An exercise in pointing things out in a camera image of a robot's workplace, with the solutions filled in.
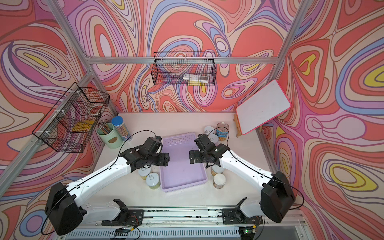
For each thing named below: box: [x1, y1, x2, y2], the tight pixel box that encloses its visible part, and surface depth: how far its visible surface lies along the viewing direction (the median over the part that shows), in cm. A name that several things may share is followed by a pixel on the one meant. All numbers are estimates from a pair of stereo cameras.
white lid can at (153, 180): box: [146, 172, 161, 190], surface depth 83 cm
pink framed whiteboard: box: [236, 80, 292, 135], surface depth 109 cm
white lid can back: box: [204, 126, 214, 136], surface depth 103 cm
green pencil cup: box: [96, 122, 123, 149], surface depth 95 cm
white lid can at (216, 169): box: [211, 164, 225, 177], surface depth 84 cm
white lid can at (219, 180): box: [213, 173, 227, 189], surface depth 81 cm
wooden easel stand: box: [233, 113, 242, 138], surface depth 106 cm
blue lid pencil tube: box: [111, 116, 133, 142], surface depth 93 cm
